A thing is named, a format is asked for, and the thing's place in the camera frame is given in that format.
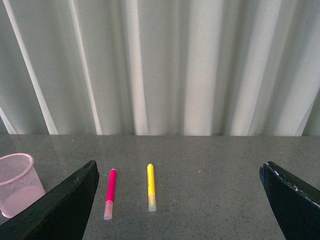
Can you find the pink marker pen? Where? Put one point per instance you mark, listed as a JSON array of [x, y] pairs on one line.
[[110, 195]]

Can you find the white pleated curtain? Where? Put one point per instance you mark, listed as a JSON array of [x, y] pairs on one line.
[[160, 67]]

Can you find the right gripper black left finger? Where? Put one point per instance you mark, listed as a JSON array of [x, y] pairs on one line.
[[61, 214]]

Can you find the pink mesh pen cup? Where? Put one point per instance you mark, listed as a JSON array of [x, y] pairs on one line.
[[20, 185]]

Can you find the yellow marker pen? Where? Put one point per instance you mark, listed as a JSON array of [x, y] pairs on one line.
[[151, 190]]

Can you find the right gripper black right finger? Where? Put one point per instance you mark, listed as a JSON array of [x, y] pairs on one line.
[[294, 202]]

